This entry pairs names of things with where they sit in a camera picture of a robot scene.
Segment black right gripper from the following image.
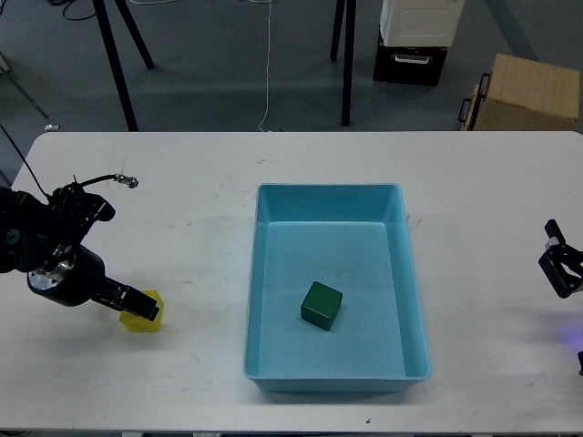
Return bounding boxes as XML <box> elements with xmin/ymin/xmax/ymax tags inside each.
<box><xmin>538</xmin><ymin>219</ymin><xmax>583</xmax><ymax>299</ymax></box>

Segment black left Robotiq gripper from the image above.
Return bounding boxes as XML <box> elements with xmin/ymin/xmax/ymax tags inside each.
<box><xmin>26</xmin><ymin>246</ymin><xmax>159</xmax><ymax>321</ymax></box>

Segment yellow block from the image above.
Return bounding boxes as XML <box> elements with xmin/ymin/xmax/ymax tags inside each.
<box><xmin>118</xmin><ymin>290</ymin><xmax>165</xmax><ymax>332</ymax></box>

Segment green block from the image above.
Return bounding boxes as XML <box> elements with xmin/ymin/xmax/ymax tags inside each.
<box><xmin>301</xmin><ymin>281</ymin><xmax>343</xmax><ymax>331</ymax></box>

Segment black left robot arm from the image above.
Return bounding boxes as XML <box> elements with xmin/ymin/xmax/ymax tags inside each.
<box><xmin>1</xmin><ymin>174</ymin><xmax>162</xmax><ymax>322</ymax></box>

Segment light blue plastic bin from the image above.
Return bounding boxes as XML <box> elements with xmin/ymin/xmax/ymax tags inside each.
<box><xmin>244</xmin><ymin>184</ymin><xmax>431</xmax><ymax>392</ymax></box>

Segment black left table legs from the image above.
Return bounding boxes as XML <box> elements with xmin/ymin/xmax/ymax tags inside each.
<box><xmin>90</xmin><ymin>0</ymin><xmax>155</xmax><ymax>133</ymax></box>

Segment black table legs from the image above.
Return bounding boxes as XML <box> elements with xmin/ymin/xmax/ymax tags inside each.
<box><xmin>329</xmin><ymin>0</ymin><xmax>357</xmax><ymax>127</ymax></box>
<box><xmin>90</xmin><ymin>0</ymin><xmax>155</xmax><ymax>133</ymax></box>

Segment black right table legs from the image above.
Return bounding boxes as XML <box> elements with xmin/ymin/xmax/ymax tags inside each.
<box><xmin>329</xmin><ymin>0</ymin><xmax>357</xmax><ymax>127</ymax></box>

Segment wooden box with handles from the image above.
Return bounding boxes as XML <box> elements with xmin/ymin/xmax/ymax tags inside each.
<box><xmin>458</xmin><ymin>54</ymin><xmax>581</xmax><ymax>131</ymax></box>

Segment white hanging cable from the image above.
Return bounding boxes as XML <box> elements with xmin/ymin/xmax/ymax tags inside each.
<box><xmin>257</xmin><ymin>0</ymin><xmax>275</xmax><ymax>134</ymax></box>

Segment black box with handle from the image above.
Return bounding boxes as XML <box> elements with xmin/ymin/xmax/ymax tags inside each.
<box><xmin>373</xmin><ymin>37</ymin><xmax>448</xmax><ymax>86</ymax></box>

